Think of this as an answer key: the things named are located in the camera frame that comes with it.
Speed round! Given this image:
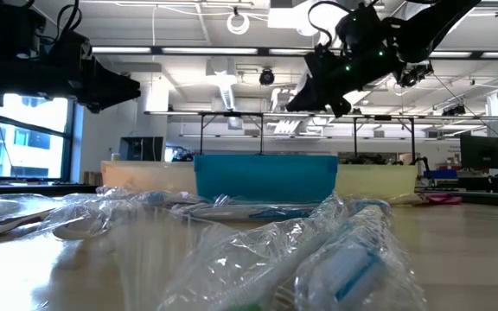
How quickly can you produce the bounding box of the large window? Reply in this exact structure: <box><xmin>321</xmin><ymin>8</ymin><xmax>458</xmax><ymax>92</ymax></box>
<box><xmin>0</xmin><ymin>88</ymin><xmax>77</xmax><ymax>182</ymax></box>

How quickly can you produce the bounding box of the yellow plastic bin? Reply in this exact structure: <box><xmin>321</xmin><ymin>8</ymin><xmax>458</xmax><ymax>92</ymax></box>
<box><xmin>334</xmin><ymin>163</ymin><xmax>418</xmax><ymax>202</ymax></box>

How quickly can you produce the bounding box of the white cable coil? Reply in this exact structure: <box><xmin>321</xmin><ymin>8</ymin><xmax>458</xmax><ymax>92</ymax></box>
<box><xmin>226</xmin><ymin>11</ymin><xmax>251</xmax><ymax>36</ymax></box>

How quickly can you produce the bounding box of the blue storage crate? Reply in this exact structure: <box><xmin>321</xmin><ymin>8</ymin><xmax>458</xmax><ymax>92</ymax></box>
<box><xmin>424</xmin><ymin>168</ymin><xmax>458</xmax><ymax>181</ymax></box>

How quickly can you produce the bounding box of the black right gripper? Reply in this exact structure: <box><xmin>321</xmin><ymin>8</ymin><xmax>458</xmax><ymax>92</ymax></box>
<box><xmin>286</xmin><ymin>3</ymin><xmax>405</xmax><ymax>117</ymax></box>

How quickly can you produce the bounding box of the black overhead camera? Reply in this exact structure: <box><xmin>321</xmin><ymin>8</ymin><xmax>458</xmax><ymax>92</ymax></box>
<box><xmin>398</xmin><ymin>62</ymin><xmax>435</xmax><ymax>90</ymax></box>

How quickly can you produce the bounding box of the small teal plastic bin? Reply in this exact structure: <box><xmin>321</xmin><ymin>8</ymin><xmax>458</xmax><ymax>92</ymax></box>
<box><xmin>193</xmin><ymin>154</ymin><xmax>339</xmax><ymax>204</ymax></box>

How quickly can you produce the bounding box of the black background rig frame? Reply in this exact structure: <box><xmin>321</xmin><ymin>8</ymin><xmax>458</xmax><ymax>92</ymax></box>
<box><xmin>351</xmin><ymin>114</ymin><xmax>418</xmax><ymax>165</ymax></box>
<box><xmin>199</xmin><ymin>111</ymin><xmax>265</xmax><ymax>156</ymax></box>

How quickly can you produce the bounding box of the orange plastic bin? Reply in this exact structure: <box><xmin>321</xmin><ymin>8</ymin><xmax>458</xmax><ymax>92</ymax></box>
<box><xmin>100</xmin><ymin>160</ymin><xmax>198</xmax><ymax>195</ymax></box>

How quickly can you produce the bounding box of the black ceiling camera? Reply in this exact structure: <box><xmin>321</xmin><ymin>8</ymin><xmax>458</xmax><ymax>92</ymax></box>
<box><xmin>258</xmin><ymin>67</ymin><xmax>276</xmax><ymax>86</ymax></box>

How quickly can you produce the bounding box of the magenta cloth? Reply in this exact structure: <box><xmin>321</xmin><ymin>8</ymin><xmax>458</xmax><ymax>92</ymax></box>
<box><xmin>424</xmin><ymin>193</ymin><xmax>464</xmax><ymax>206</ymax></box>

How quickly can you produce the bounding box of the wrapped green toothbrush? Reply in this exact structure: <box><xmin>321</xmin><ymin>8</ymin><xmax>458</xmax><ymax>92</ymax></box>
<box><xmin>157</xmin><ymin>194</ymin><xmax>349</xmax><ymax>311</ymax></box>

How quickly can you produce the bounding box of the black cabinet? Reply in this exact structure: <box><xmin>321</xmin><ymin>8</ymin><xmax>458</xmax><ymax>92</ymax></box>
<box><xmin>118</xmin><ymin>136</ymin><xmax>164</xmax><ymax>162</ymax></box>

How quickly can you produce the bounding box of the purple toothbrush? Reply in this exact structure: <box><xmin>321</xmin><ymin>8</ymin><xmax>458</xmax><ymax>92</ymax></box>
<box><xmin>95</xmin><ymin>185</ymin><xmax>146</xmax><ymax>207</ymax></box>
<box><xmin>36</xmin><ymin>200</ymin><xmax>116</xmax><ymax>241</ymax></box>
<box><xmin>0</xmin><ymin>194</ymin><xmax>60</xmax><ymax>241</ymax></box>

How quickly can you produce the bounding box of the white ceiling duct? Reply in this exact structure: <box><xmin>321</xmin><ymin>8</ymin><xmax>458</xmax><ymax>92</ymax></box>
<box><xmin>205</xmin><ymin>55</ymin><xmax>239</xmax><ymax>112</ymax></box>

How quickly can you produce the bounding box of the black computer monitor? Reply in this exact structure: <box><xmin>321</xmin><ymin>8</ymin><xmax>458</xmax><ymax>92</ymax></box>
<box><xmin>459</xmin><ymin>134</ymin><xmax>498</xmax><ymax>170</ymax></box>

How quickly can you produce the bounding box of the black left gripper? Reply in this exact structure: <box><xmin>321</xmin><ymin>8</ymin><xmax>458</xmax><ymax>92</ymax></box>
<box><xmin>36</xmin><ymin>29</ymin><xmax>141</xmax><ymax>114</ymax></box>

